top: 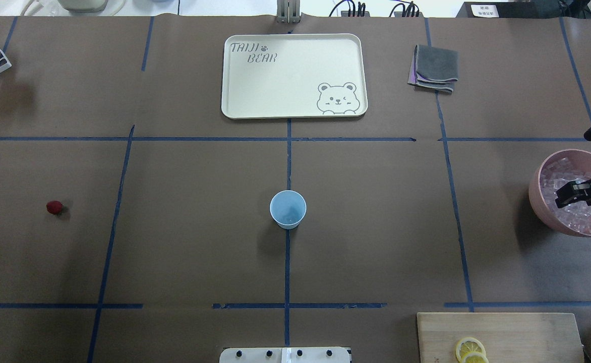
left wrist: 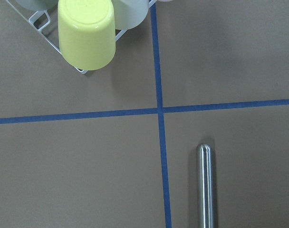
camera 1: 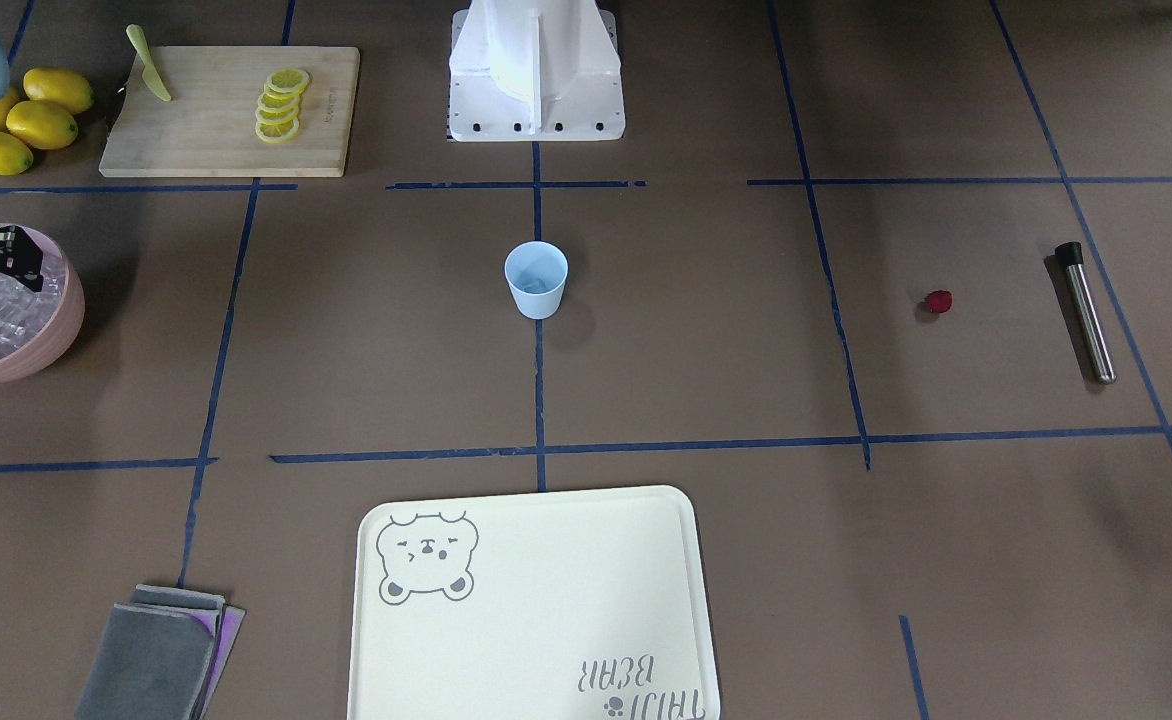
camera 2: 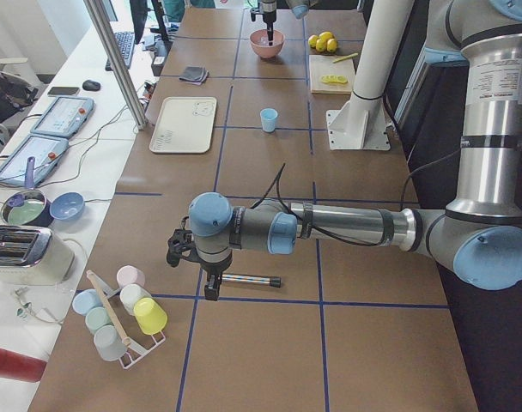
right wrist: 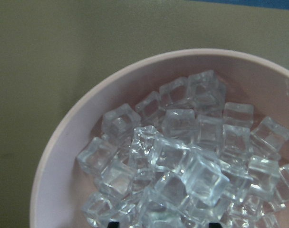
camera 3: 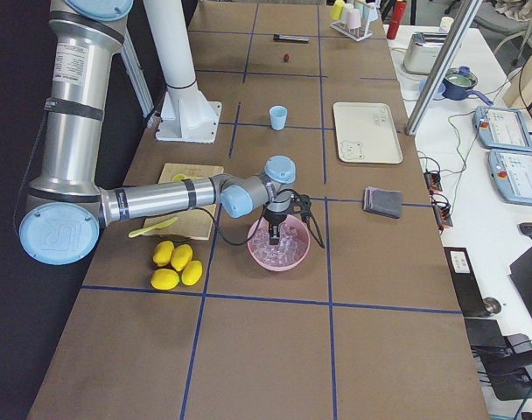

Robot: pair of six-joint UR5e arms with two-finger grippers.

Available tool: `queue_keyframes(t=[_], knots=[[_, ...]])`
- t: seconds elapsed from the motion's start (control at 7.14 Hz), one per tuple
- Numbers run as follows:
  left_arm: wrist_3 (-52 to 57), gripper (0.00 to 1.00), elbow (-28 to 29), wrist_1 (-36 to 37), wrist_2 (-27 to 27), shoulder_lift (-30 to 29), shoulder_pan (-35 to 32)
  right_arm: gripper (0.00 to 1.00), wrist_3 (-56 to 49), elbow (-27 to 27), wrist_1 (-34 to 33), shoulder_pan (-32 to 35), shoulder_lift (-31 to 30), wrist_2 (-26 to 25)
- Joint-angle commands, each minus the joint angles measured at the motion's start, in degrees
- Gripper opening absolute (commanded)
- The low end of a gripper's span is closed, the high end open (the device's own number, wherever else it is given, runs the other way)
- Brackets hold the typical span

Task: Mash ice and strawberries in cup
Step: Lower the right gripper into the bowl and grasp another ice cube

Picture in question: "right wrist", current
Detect pile of clear ice cubes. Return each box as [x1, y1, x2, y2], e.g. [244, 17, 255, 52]
[77, 70, 289, 228]

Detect pink bowl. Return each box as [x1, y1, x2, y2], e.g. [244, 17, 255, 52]
[30, 48, 289, 228]

